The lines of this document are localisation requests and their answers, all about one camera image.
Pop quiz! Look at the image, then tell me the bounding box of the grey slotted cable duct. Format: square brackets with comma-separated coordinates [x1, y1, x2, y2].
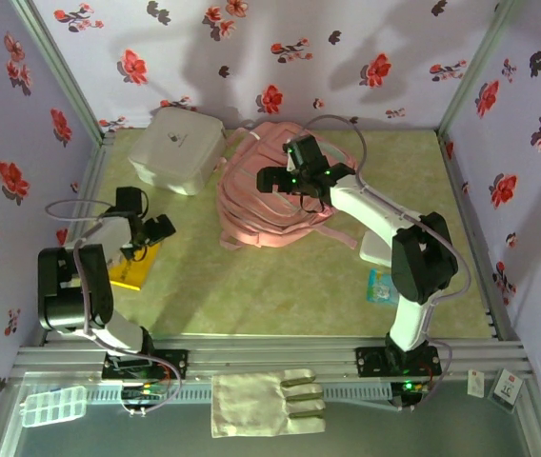
[84, 383, 393, 402]

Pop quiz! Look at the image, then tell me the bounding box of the white card in stand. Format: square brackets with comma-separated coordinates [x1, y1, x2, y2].
[488, 367, 525, 406]

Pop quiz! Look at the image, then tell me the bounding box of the left arm grey cable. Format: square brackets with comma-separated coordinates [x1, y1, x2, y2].
[44, 198, 184, 418]

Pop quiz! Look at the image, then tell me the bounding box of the light blue tissue pack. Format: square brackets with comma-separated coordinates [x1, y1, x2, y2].
[365, 268, 400, 304]

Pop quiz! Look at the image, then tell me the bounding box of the aluminium corner post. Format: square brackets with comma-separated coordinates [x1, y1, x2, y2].
[436, 0, 524, 137]
[10, 0, 110, 144]

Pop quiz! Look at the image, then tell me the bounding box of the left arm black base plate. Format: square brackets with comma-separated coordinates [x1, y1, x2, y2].
[102, 348, 190, 381]

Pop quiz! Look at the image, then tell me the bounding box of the white pencil case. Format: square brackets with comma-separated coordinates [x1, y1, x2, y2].
[358, 230, 395, 266]

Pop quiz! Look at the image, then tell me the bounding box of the beige fabric glove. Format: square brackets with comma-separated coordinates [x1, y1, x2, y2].
[210, 368, 327, 439]

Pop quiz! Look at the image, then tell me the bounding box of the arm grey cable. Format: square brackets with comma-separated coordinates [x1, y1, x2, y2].
[298, 115, 471, 413]
[44, 198, 184, 418]

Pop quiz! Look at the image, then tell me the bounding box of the clear plastic organizer box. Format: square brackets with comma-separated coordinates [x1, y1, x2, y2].
[20, 385, 90, 428]

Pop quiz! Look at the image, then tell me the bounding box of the pink school backpack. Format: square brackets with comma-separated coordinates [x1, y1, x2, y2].
[215, 121, 360, 251]

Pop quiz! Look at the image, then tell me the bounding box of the white plastic box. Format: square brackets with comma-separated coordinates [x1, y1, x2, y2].
[127, 105, 227, 196]

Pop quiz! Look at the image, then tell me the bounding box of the yellow book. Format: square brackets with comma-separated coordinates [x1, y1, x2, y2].
[108, 242, 163, 290]

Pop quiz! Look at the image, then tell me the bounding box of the aluminium front frame rail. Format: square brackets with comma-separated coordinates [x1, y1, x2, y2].
[10, 335, 536, 382]

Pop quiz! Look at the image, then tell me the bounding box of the small white tag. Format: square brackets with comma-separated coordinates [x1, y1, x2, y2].
[467, 370, 486, 397]

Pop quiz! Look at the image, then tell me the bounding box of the aluminium side frame rail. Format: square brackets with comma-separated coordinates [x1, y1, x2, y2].
[436, 132, 524, 342]
[39, 132, 114, 347]

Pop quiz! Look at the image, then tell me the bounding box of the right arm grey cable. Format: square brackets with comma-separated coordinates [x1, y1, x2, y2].
[298, 115, 471, 413]

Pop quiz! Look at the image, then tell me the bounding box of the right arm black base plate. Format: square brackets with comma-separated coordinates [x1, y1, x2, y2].
[354, 346, 442, 377]

